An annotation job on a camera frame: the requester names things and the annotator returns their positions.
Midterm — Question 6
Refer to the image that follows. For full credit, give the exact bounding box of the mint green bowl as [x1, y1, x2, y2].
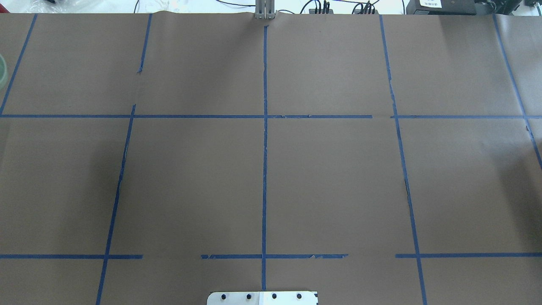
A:
[0, 55, 8, 89]

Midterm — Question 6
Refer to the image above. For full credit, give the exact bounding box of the black electronics box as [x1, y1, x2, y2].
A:
[405, 0, 476, 16]

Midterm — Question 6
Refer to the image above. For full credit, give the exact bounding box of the clear plastic bag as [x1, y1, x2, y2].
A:
[27, 0, 103, 14]

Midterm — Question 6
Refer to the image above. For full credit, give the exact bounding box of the grey metal camera post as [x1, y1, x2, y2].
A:
[255, 0, 276, 20]

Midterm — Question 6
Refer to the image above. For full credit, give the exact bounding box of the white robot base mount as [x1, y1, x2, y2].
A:
[207, 291, 319, 305]

